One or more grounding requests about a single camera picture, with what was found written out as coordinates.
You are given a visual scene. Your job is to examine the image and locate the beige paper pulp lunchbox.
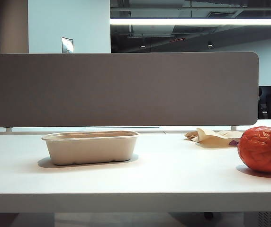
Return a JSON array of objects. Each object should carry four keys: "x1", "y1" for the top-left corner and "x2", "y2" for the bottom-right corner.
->
[{"x1": 41, "y1": 130, "x2": 140, "y2": 166}]

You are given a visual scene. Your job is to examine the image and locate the long white ceiling light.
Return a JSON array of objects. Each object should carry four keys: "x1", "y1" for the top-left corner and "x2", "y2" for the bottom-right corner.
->
[{"x1": 110, "y1": 18, "x2": 271, "y2": 26}]

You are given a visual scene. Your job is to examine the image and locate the grey fabric desk divider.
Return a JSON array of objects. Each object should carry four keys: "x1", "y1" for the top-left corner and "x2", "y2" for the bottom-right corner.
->
[{"x1": 0, "y1": 52, "x2": 260, "y2": 129}]

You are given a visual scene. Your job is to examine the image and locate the crumpled brown paper napkin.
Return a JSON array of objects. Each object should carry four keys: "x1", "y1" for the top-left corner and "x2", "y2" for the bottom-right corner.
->
[{"x1": 184, "y1": 128, "x2": 245, "y2": 148}]

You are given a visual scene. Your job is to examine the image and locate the wrinkled orange fruit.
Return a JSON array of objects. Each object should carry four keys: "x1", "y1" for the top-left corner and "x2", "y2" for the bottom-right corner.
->
[{"x1": 237, "y1": 126, "x2": 271, "y2": 173}]

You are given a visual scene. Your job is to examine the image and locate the silver wall switch plate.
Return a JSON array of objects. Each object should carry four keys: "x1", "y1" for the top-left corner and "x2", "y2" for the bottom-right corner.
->
[{"x1": 61, "y1": 37, "x2": 74, "y2": 54}]

